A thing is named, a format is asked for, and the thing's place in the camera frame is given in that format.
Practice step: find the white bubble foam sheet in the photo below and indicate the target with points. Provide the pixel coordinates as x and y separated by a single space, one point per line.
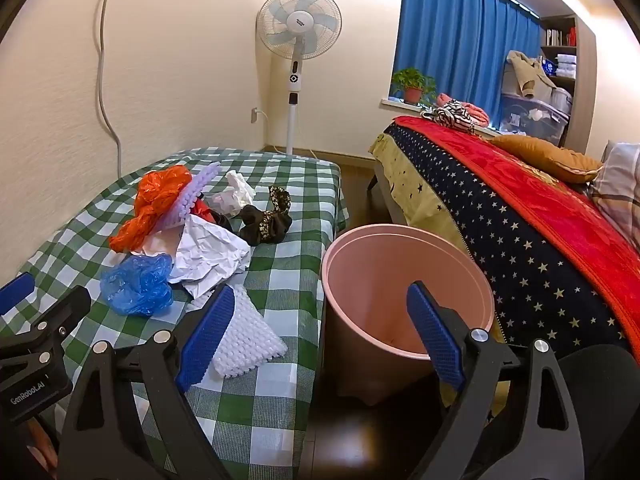
245 335

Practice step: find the purple foam sheet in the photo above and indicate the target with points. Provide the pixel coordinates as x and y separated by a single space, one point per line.
187 192

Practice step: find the dark brown scrunchie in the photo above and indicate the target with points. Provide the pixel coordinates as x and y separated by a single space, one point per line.
262 225

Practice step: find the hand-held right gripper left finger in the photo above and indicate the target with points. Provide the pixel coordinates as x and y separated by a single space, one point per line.
207 335

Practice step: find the blue plastic bag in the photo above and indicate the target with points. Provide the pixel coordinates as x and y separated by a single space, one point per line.
132 282

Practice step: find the plaid pillow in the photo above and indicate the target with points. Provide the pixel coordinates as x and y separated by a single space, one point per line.
620 185

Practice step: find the white lidded bucket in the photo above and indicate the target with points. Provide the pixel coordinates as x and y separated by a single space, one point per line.
561 99

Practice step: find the row of books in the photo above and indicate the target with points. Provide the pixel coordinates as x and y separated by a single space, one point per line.
554 37

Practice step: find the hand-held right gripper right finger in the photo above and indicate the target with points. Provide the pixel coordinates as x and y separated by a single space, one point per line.
435 335

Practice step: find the orange plastic bag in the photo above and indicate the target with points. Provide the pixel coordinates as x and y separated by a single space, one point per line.
150 200

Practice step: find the beige coat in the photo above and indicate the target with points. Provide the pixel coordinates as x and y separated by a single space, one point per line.
525 77

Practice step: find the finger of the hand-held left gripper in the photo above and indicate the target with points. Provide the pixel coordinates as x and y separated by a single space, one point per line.
55 315
15 292

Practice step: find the red box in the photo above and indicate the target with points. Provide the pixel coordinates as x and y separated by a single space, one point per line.
571 36

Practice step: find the orange pillow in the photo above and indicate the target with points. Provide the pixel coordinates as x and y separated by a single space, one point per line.
545 157

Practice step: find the bed with starry blanket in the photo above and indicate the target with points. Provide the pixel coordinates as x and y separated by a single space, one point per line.
510 240

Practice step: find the potted green plant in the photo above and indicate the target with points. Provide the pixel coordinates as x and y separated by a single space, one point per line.
412 94

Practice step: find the green checked tablecloth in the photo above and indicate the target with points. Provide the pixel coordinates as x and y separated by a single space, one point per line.
295 270

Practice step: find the clear plastic bag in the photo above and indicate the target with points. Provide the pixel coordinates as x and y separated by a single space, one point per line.
237 187

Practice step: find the red blanket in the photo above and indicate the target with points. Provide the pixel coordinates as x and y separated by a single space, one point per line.
550 195

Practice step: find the blue curtain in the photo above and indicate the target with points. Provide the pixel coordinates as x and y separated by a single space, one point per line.
450 35

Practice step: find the white standing fan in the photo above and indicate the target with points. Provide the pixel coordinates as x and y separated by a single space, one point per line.
299 20

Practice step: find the black rounded object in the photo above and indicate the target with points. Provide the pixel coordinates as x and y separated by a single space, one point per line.
610 400

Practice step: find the blue white package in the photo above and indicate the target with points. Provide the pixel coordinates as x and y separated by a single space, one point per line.
550 66

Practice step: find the pink plastic plate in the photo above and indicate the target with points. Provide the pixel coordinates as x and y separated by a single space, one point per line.
370 285

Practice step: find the white wall outlet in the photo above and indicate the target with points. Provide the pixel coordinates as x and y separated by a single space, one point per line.
254 116

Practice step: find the folded white towels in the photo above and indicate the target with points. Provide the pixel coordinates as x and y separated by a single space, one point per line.
566 65

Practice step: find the dark wooden bookshelf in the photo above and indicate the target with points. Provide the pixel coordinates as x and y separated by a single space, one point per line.
577 60

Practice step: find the pink cloth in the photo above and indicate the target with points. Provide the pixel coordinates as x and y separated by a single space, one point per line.
477 115

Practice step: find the black white striped cloth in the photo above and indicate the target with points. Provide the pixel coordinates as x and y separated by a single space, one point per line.
452 115

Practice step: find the grey bed frame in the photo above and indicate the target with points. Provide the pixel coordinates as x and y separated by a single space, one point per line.
390 200

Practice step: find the red black wrapper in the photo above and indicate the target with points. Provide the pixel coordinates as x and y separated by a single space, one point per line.
202 210

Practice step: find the yellow-green star-print sheet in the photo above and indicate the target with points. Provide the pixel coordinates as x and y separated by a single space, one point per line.
415 185

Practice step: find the clear plastic storage box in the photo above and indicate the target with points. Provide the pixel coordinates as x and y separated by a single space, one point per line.
530 120

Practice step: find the white paper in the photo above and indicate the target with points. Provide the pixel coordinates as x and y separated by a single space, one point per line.
205 250

